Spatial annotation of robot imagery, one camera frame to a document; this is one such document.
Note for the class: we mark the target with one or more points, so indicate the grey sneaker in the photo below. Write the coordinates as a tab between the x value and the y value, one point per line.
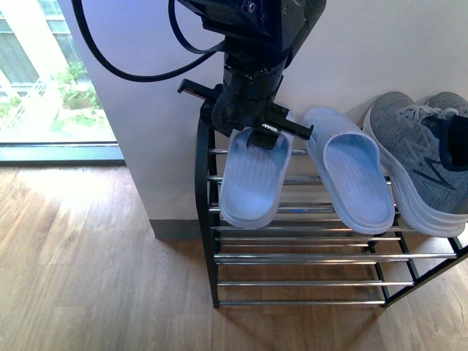
447	104
426	160

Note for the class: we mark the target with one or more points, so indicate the dark blue left robot arm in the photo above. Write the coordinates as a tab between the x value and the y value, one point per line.
261	38

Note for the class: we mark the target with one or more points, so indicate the black metal shoe rack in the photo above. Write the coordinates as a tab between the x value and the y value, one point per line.
306	244

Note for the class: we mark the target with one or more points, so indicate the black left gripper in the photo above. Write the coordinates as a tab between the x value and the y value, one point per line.
246	99

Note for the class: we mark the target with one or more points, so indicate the light blue slipper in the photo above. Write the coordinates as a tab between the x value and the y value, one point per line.
348	163
252	180

